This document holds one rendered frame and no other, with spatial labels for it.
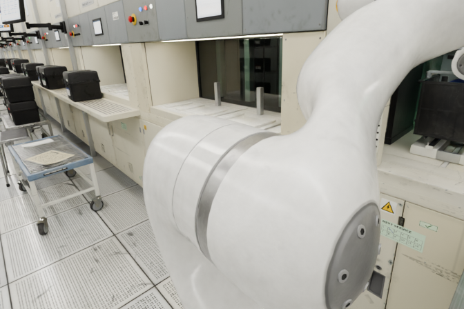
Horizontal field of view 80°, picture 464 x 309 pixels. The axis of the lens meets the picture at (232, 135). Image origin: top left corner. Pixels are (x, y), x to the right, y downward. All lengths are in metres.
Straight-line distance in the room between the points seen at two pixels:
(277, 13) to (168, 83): 1.21
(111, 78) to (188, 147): 3.30
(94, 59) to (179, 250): 3.24
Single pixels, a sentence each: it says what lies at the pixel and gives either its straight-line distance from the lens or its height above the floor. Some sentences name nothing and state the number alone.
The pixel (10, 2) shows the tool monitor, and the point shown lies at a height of 1.68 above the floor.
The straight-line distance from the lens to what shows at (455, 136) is 1.09.
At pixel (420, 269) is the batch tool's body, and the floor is 0.59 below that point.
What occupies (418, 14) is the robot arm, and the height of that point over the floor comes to 1.27.
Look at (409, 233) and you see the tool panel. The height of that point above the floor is 0.70.
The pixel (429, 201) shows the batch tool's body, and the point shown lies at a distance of 0.96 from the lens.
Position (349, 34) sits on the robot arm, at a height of 1.26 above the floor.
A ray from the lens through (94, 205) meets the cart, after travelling 2.53.
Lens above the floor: 1.25
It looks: 18 degrees down
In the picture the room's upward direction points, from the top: 2 degrees counter-clockwise
